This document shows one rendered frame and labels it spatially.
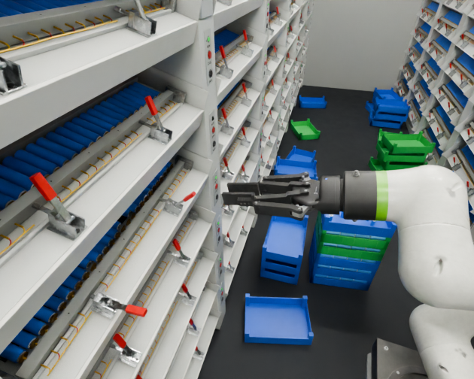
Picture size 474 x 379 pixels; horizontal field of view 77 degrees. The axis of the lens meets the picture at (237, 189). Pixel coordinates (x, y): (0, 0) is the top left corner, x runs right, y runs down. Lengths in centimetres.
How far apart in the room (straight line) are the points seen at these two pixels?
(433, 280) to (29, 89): 55
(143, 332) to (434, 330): 76
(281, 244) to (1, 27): 146
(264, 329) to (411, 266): 110
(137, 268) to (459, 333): 83
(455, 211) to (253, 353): 114
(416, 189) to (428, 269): 13
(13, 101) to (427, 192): 55
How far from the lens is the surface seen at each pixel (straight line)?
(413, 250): 54
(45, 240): 46
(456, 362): 101
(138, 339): 78
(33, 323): 59
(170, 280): 85
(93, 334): 59
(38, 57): 43
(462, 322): 103
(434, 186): 57
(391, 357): 123
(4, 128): 36
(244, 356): 150
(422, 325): 106
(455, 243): 54
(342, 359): 157
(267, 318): 158
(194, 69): 75
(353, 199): 56
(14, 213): 46
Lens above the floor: 138
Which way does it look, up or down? 38 degrees down
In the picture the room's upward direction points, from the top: straight up
